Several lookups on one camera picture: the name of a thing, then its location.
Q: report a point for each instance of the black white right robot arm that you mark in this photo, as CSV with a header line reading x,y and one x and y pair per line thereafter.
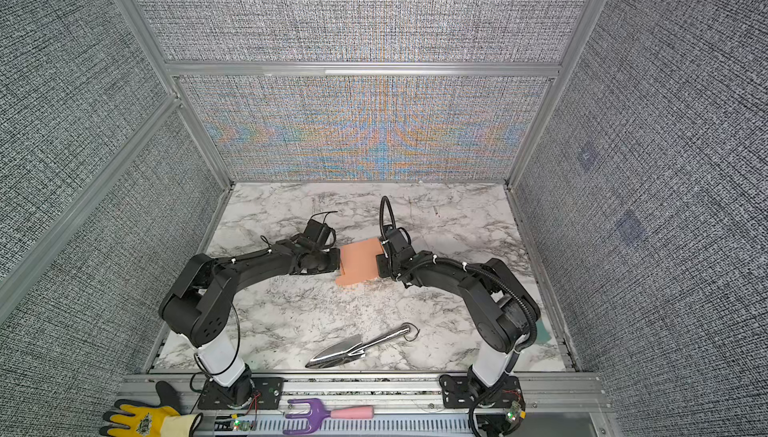
x,y
501,309

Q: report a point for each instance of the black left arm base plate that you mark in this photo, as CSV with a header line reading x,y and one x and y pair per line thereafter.
x,y
261,393

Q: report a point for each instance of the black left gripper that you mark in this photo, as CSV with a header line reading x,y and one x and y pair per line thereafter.
x,y
335,253

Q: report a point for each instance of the purple pink garden fork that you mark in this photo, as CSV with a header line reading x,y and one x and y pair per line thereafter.
x,y
317,413

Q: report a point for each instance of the yellow black work glove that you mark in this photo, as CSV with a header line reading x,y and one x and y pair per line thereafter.
x,y
131,418

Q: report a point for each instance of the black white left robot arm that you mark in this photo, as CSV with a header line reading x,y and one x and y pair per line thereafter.
x,y
201,300

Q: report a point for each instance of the silver metal garden trowel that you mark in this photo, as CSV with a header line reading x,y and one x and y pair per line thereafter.
x,y
355,347

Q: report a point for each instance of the green sponge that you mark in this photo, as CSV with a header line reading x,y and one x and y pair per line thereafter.
x,y
543,335

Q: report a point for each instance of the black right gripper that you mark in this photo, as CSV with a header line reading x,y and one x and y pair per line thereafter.
x,y
381,267

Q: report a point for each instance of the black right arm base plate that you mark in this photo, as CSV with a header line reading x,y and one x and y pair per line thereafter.
x,y
461,391

